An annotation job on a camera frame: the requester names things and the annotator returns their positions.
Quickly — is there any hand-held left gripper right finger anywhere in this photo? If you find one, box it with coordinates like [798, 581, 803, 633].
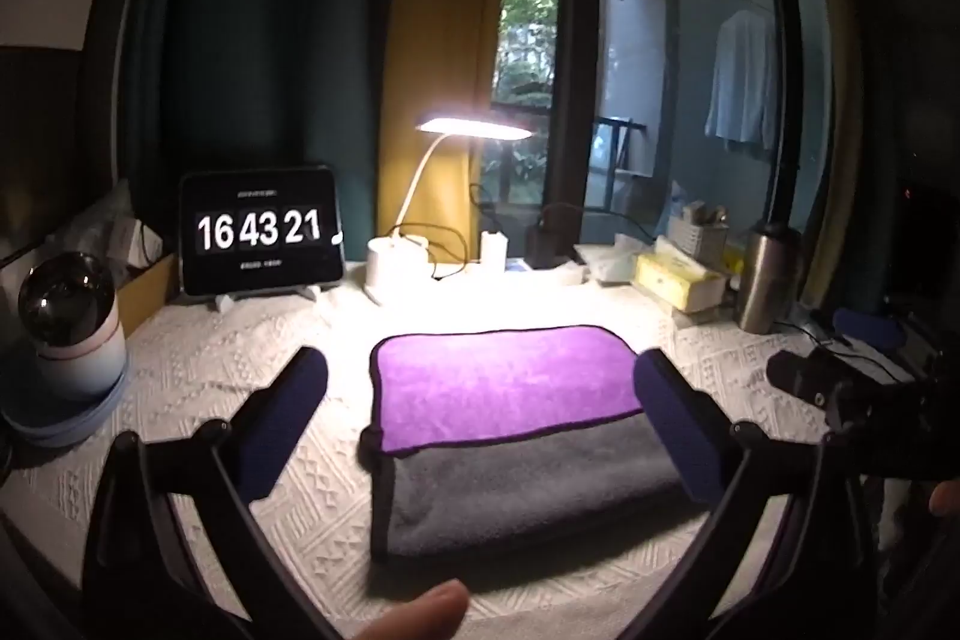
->
[622, 349, 880, 640]

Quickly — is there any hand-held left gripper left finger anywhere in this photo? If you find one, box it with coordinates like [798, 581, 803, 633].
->
[81, 346, 346, 640]

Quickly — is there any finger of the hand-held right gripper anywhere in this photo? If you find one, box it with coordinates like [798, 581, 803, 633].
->
[831, 308, 905, 350]
[765, 350, 835, 402]

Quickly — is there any grey towel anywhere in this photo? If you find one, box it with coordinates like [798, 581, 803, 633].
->
[357, 411, 713, 564]

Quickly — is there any purple towel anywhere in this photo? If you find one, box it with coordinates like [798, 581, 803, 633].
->
[370, 323, 647, 457]

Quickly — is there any person's left hand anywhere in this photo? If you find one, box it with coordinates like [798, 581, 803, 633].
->
[351, 580, 472, 640]

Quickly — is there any white patterned tablecloth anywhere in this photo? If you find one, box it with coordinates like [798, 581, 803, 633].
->
[0, 257, 923, 640]

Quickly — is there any stainless steel bottle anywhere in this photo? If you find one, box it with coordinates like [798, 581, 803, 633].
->
[733, 220, 803, 335]

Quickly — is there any white tablet stand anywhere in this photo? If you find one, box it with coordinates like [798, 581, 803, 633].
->
[208, 281, 323, 313]

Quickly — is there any yellow tissue box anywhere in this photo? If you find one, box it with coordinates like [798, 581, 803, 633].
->
[631, 235, 728, 315]

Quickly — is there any white desk organizer box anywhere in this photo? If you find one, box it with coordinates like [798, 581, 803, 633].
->
[667, 201, 730, 266]

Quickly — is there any white tissue pack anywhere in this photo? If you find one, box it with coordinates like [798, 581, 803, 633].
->
[574, 231, 647, 285]

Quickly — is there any white desk lamp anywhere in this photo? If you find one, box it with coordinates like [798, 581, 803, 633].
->
[366, 115, 535, 307]

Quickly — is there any black tablet clock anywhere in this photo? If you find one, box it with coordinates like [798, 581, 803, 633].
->
[178, 164, 347, 298]

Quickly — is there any brown cardboard box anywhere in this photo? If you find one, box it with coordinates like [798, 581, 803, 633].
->
[112, 250, 181, 337]

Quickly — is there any black power adapter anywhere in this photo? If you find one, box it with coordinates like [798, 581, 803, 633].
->
[525, 203, 586, 270]

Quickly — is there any light blue round tray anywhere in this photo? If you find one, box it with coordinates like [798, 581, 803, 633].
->
[0, 355, 130, 447]

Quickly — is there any clear plastic bag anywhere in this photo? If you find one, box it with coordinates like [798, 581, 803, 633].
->
[52, 179, 162, 274]

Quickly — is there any hanging white shirt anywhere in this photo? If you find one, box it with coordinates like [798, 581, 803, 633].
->
[703, 8, 781, 154]

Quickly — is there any black metal rack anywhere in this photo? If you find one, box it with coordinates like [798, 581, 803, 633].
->
[592, 115, 652, 210]

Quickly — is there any yellow curtain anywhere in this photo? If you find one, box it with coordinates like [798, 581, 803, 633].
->
[375, 0, 511, 244]

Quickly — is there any dark teal curtain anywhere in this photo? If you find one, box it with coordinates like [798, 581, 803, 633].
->
[116, 0, 412, 214]

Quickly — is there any thin black cable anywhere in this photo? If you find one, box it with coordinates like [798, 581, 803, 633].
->
[772, 317, 920, 386]

